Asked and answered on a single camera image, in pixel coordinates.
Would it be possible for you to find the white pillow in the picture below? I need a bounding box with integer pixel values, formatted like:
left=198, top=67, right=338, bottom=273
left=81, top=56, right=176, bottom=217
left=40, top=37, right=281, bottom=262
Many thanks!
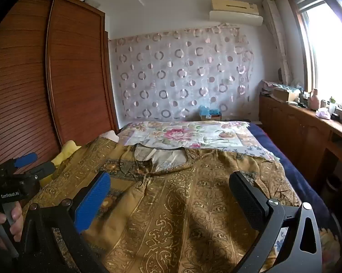
left=101, top=130, right=120, bottom=143

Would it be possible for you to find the yellow plush toy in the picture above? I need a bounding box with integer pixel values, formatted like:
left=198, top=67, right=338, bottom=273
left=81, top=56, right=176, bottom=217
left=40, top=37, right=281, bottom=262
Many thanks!
left=40, top=140, right=82, bottom=187

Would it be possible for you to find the wooden slatted wardrobe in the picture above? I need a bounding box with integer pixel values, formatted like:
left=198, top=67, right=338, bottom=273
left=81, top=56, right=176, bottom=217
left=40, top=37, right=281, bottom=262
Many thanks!
left=0, top=0, right=120, bottom=171

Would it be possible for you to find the person's left hand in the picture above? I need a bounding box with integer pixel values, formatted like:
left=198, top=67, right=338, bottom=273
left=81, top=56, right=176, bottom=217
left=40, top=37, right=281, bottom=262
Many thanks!
left=0, top=205, right=24, bottom=248

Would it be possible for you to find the folded floral cloth pile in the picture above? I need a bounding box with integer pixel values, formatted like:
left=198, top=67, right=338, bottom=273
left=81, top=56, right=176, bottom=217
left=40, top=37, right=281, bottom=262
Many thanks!
left=260, top=80, right=277, bottom=96

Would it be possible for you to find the golden patterned garment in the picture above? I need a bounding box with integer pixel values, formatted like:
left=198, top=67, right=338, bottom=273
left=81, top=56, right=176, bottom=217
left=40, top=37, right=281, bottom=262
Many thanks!
left=22, top=136, right=302, bottom=273

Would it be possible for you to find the pink bottle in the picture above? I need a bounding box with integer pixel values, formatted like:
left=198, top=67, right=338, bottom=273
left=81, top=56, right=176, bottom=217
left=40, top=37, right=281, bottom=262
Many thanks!
left=307, top=89, right=321, bottom=111

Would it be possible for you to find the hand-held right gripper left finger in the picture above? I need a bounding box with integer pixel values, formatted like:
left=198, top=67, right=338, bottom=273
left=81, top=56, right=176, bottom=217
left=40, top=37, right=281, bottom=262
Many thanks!
left=18, top=171, right=112, bottom=273

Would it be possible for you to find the wooden side cabinet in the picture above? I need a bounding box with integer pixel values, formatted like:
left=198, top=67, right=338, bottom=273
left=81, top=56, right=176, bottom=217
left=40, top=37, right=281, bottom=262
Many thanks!
left=259, top=94, right=342, bottom=202

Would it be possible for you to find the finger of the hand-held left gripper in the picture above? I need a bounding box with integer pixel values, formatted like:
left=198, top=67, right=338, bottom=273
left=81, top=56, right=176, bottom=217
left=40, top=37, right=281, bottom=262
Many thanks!
left=26, top=162, right=55, bottom=181
left=6, top=153, right=38, bottom=169

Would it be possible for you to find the dark blue bedsheet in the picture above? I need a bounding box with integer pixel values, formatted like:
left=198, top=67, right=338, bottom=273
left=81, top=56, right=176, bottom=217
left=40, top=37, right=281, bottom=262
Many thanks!
left=246, top=122, right=331, bottom=225

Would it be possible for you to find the wooden-framed window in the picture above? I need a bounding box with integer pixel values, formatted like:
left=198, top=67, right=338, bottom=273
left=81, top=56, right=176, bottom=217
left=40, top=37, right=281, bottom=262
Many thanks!
left=286, top=0, right=342, bottom=111

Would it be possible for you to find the white tied curtain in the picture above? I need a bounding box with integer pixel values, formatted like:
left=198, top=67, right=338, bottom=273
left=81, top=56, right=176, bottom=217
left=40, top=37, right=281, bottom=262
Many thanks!
left=262, top=0, right=291, bottom=86

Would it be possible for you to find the circle-patterned sheer curtain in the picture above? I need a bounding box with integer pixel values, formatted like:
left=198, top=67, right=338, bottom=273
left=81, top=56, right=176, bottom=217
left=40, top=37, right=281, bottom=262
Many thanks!
left=108, top=24, right=255, bottom=123

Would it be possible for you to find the floral quilt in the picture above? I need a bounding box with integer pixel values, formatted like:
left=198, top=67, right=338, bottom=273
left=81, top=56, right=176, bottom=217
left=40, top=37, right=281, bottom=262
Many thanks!
left=117, top=120, right=281, bottom=162

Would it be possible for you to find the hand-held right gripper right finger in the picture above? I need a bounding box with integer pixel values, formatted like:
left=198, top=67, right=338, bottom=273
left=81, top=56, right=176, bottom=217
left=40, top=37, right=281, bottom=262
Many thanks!
left=229, top=171, right=323, bottom=273

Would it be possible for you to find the open cardboard box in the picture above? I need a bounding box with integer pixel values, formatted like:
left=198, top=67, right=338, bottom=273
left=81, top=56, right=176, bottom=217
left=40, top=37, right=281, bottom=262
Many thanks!
left=273, top=87, right=301, bottom=103

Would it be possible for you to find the pale pink tissue pack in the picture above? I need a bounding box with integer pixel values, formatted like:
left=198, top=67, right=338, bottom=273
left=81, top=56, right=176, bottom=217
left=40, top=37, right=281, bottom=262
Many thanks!
left=315, top=107, right=331, bottom=119

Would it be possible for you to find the blue box behind bed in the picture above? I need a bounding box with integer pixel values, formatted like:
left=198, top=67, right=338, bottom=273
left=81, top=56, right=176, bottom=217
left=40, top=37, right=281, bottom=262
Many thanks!
left=199, top=105, right=221, bottom=116

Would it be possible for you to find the cream wall air conditioner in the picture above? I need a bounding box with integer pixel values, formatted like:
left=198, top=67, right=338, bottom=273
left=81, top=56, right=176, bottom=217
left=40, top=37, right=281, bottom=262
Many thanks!
left=209, top=0, right=264, bottom=25

